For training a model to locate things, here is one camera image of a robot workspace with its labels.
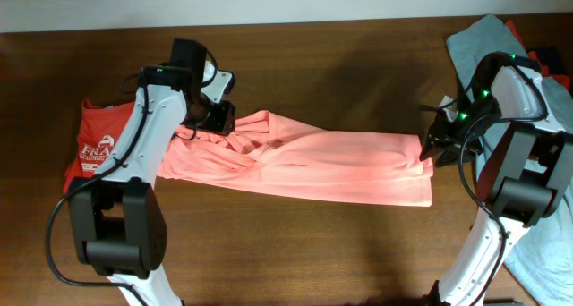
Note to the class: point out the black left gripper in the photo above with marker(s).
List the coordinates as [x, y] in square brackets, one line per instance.
[223, 122]

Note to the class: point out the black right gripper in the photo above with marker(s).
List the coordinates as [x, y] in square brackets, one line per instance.
[438, 131]

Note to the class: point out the salmon pink printed t-shirt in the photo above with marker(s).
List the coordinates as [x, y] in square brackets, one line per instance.
[275, 155]

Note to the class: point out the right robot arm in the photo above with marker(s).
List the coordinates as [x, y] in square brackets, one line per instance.
[504, 118]

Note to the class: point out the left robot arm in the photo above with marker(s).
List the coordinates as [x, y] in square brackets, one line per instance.
[118, 227]

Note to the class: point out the folded red printed t-shirt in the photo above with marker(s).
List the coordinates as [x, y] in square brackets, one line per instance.
[99, 131]

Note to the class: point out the red garment in pile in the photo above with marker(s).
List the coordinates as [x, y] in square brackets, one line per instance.
[564, 80]

